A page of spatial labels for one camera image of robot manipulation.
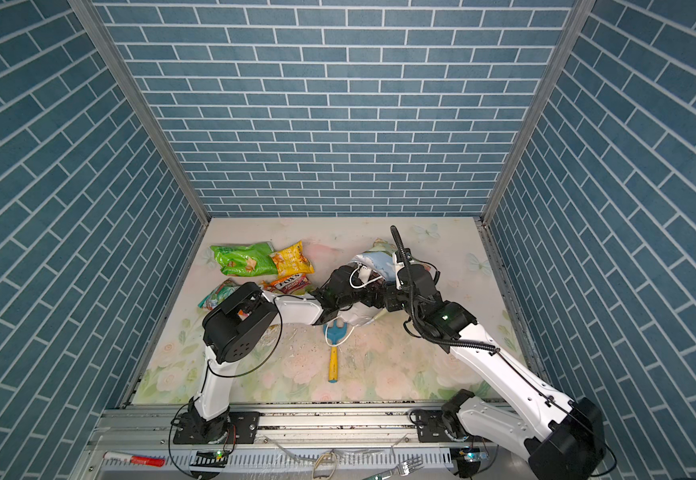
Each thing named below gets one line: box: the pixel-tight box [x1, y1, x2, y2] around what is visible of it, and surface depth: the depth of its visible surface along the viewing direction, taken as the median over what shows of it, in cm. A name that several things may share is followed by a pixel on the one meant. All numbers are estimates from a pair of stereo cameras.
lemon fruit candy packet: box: [261, 273, 312, 294], surface depth 101 cm
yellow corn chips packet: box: [269, 240, 315, 279], surface depth 104 cm
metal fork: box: [363, 456, 425, 480], surface depth 70 cm
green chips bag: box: [210, 242, 278, 277], surface depth 101 cm
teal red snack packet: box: [198, 278, 241, 310], surface depth 96 cm
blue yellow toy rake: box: [323, 319, 349, 383], surface depth 87 cm
